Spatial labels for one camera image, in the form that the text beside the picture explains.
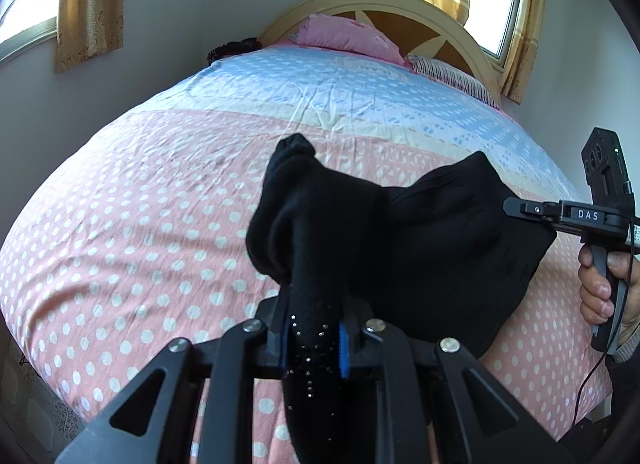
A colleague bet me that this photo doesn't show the black camera box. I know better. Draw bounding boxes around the black camera box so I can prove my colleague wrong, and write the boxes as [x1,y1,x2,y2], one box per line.
[582,127,636,216]

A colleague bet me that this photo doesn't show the cream wooden headboard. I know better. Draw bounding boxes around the cream wooden headboard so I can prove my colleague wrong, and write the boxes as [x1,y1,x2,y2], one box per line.
[259,0,500,102]

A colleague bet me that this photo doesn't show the black item behind bed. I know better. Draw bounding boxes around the black item behind bed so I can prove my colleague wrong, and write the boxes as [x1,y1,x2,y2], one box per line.
[206,38,262,66]

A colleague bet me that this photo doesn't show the striped pillow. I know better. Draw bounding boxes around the striped pillow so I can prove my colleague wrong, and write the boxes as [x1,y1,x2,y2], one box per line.
[407,54,500,109]

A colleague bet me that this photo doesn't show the yellow curtain right side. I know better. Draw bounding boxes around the yellow curtain right side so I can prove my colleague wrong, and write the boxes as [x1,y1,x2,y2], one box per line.
[500,0,546,104]

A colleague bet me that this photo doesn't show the black cable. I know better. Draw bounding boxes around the black cable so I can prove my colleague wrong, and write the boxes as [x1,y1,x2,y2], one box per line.
[569,233,637,445]

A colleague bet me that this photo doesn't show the black pants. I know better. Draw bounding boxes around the black pants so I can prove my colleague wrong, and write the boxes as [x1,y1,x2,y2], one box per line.
[246,134,556,463]

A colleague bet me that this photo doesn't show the polka dot bed sheet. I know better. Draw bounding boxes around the polka dot bed sheet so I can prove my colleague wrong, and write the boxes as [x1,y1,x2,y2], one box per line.
[0,41,614,464]

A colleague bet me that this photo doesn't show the pink pillow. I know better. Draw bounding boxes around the pink pillow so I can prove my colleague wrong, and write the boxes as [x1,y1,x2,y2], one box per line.
[291,14,405,66]

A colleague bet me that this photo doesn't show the right hand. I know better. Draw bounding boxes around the right hand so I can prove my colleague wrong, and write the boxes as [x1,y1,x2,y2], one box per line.
[578,245,639,346]

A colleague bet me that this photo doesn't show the yellow curtain far window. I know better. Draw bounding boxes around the yellow curtain far window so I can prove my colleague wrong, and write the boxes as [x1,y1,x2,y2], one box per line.
[54,0,124,73]

